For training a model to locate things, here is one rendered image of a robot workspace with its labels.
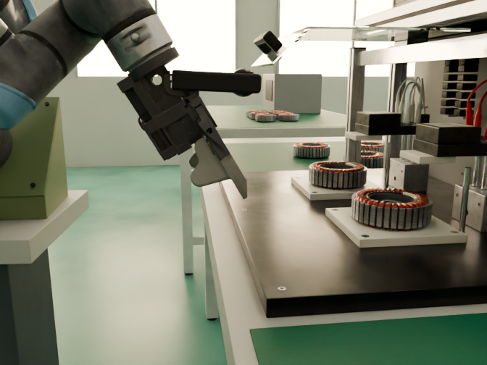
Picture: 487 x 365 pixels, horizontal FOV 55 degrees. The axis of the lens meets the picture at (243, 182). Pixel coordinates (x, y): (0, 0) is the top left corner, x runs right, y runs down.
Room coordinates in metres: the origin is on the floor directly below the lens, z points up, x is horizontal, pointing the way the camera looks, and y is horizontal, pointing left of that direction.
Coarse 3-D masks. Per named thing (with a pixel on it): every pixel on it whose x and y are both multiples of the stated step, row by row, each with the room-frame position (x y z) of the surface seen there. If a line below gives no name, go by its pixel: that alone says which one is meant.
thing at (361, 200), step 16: (368, 192) 0.68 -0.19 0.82; (384, 192) 0.69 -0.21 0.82; (400, 192) 0.69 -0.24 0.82; (416, 192) 0.68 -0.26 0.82; (352, 208) 0.65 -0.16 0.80; (368, 208) 0.62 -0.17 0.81; (384, 208) 0.61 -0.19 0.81; (400, 208) 0.60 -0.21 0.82; (416, 208) 0.60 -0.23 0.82; (368, 224) 0.62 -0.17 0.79; (384, 224) 0.60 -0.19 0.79; (400, 224) 0.60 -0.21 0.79; (416, 224) 0.60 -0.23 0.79
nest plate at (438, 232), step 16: (336, 208) 0.72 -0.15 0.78; (336, 224) 0.66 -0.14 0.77; (352, 224) 0.64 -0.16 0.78; (432, 224) 0.64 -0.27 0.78; (448, 224) 0.64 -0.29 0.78; (352, 240) 0.60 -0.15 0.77; (368, 240) 0.57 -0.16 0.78; (384, 240) 0.58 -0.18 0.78; (400, 240) 0.58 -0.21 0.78; (416, 240) 0.58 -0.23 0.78; (432, 240) 0.58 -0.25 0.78; (448, 240) 0.59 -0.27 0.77; (464, 240) 0.59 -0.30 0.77
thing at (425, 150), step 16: (416, 128) 0.69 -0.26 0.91; (432, 128) 0.65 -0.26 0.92; (448, 128) 0.63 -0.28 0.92; (464, 128) 0.63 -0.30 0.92; (480, 128) 0.64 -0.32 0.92; (416, 144) 0.68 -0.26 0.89; (432, 144) 0.64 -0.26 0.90; (448, 144) 0.63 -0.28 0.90; (464, 144) 0.63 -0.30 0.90; (480, 144) 0.63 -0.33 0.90; (416, 160) 0.64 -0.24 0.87; (432, 160) 0.63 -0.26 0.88; (448, 160) 0.63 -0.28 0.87; (480, 160) 0.69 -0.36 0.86
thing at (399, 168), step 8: (392, 160) 0.93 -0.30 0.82; (400, 160) 0.92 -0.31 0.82; (392, 168) 0.93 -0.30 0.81; (400, 168) 0.89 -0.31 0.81; (408, 168) 0.87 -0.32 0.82; (416, 168) 0.88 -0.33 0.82; (424, 168) 0.88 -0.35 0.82; (392, 176) 0.92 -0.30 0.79; (400, 176) 0.89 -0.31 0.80; (408, 176) 0.87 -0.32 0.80; (416, 176) 0.88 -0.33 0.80; (424, 176) 0.88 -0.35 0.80; (392, 184) 0.92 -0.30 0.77; (400, 184) 0.89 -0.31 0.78; (408, 184) 0.87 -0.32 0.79; (416, 184) 0.88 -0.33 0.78; (424, 184) 0.88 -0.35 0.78
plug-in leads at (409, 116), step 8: (416, 80) 0.93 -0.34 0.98; (400, 88) 0.94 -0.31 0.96; (424, 96) 0.93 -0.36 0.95; (400, 104) 0.91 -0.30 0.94; (408, 104) 0.89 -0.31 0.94; (424, 104) 0.93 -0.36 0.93; (400, 112) 0.91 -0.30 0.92; (408, 112) 0.89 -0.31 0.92; (416, 112) 0.90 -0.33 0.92; (424, 112) 0.93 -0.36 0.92; (408, 120) 0.89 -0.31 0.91; (416, 120) 0.90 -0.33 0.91; (424, 120) 0.92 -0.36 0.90
